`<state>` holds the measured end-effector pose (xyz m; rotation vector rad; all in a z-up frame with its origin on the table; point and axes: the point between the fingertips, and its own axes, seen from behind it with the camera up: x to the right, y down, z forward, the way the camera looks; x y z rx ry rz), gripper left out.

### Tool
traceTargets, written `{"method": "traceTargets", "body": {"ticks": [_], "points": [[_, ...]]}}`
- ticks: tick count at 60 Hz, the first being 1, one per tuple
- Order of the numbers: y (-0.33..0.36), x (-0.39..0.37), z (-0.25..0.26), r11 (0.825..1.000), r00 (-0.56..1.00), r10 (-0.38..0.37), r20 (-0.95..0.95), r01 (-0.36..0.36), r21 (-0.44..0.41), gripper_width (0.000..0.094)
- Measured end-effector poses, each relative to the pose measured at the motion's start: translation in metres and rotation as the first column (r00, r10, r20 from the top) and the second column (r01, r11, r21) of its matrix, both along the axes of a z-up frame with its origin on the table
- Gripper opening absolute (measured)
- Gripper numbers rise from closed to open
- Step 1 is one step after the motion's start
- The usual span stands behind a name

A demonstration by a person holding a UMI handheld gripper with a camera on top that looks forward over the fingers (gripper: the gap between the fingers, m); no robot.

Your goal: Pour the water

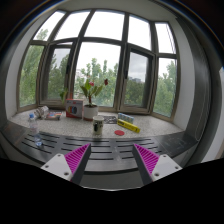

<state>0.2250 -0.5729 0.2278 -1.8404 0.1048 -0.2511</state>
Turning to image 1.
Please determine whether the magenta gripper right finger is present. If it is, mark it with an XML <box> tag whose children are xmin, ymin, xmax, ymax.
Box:
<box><xmin>132</xmin><ymin>144</ymin><xmax>181</xmax><ymax>185</ymax></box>

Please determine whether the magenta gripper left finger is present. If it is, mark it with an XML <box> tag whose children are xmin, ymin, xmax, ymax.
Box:
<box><xmin>42</xmin><ymin>143</ymin><xmax>91</xmax><ymax>185</ymax></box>

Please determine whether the clear plastic water bottle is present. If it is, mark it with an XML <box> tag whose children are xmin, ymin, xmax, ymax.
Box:
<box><xmin>29</xmin><ymin>113</ymin><xmax>42</xmax><ymax>147</ymax></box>

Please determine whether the dark slatted radiator cover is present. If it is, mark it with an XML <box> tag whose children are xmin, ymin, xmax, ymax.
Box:
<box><xmin>0</xmin><ymin>120</ymin><xmax>199</xmax><ymax>174</ymax></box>

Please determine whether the yellow rectangular box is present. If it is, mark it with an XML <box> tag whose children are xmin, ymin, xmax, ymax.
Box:
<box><xmin>117</xmin><ymin>119</ymin><xmax>140</xmax><ymax>133</ymax></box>

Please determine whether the red round coaster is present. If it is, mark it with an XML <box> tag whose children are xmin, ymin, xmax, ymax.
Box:
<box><xmin>114</xmin><ymin>130</ymin><xmax>125</xmax><ymax>136</ymax></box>

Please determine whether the white mug with dark print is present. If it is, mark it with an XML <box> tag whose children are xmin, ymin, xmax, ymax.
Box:
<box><xmin>93</xmin><ymin>115</ymin><xmax>104</xmax><ymax>135</ymax></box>

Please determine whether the colourful flat book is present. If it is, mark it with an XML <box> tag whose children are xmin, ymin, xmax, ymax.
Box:
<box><xmin>45</xmin><ymin>112</ymin><xmax>62</xmax><ymax>120</ymax></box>

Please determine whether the white flower pot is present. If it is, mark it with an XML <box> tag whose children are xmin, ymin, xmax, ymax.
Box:
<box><xmin>83</xmin><ymin>105</ymin><xmax>98</xmax><ymax>121</ymax></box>

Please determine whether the black patterned flat mat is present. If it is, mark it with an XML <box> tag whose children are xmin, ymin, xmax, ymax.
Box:
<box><xmin>103</xmin><ymin>116</ymin><xmax>117</xmax><ymax>124</ymax></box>

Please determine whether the red and white box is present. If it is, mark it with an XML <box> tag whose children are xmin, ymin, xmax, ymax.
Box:
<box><xmin>66</xmin><ymin>99</ymin><xmax>83</xmax><ymax>118</ymax></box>

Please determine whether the light blue small box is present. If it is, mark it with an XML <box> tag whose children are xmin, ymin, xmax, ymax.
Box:
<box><xmin>118</xmin><ymin>113</ymin><xmax>134</xmax><ymax>124</ymax></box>

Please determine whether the transparent packet of items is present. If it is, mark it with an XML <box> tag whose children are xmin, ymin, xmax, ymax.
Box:
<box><xmin>34</xmin><ymin>106</ymin><xmax>49</xmax><ymax>119</ymax></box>

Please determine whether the green plant with red flowers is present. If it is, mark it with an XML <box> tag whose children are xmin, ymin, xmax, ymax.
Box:
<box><xmin>80</xmin><ymin>79</ymin><xmax>108</xmax><ymax>107</ymax></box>

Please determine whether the window frame with panes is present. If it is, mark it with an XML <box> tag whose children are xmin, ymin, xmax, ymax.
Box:
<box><xmin>17</xmin><ymin>9</ymin><xmax>179</xmax><ymax>121</ymax></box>

